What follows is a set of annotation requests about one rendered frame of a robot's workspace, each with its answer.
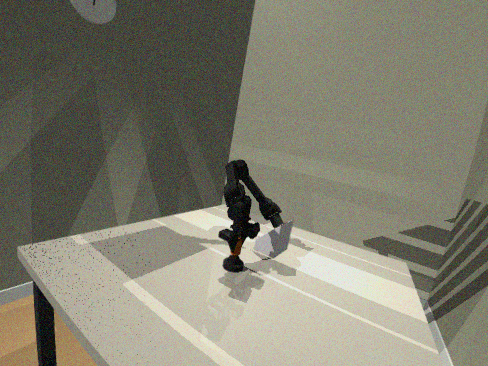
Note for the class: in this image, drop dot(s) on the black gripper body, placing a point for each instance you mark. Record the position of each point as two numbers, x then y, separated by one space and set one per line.
231 236

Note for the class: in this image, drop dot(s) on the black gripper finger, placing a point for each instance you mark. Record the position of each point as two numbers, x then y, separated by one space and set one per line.
243 237
233 245

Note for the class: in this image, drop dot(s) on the orange knob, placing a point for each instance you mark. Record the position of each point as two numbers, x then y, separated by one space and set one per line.
238 247

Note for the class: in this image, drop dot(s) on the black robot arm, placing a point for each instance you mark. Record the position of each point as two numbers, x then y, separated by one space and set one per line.
240 204

